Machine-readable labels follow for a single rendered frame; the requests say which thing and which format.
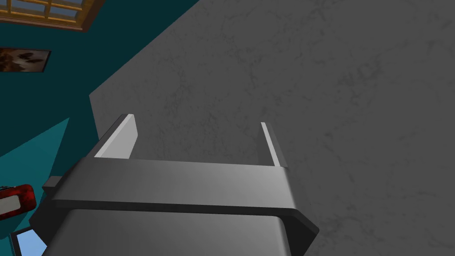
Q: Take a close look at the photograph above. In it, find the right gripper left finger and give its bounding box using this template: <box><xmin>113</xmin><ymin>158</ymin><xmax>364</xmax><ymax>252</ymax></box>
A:
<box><xmin>93</xmin><ymin>113</ymin><xmax>139</xmax><ymax>160</ymax></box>

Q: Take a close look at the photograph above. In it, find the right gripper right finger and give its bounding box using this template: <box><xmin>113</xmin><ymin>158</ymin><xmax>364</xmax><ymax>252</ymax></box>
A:
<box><xmin>260</xmin><ymin>122</ymin><xmax>288</xmax><ymax>168</ymax></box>

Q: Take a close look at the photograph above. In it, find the red and white appliance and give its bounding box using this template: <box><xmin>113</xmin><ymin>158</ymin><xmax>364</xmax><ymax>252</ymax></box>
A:
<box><xmin>0</xmin><ymin>184</ymin><xmax>37</xmax><ymax>221</ymax></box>

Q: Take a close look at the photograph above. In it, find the light blue framed panel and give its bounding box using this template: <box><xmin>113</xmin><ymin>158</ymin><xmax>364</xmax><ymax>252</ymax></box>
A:
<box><xmin>10</xmin><ymin>228</ymin><xmax>48</xmax><ymax>256</ymax></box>

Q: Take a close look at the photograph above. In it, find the wooden framed window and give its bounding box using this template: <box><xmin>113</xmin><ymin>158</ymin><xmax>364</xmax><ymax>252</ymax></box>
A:
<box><xmin>0</xmin><ymin>0</ymin><xmax>106</xmax><ymax>33</ymax></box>

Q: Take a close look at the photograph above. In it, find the brown picture on wall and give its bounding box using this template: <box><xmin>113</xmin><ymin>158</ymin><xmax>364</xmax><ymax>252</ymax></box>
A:
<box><xmin>0</xmin><ymin>48</ymin><xmax>52</xmax><ymax>73</ymax></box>

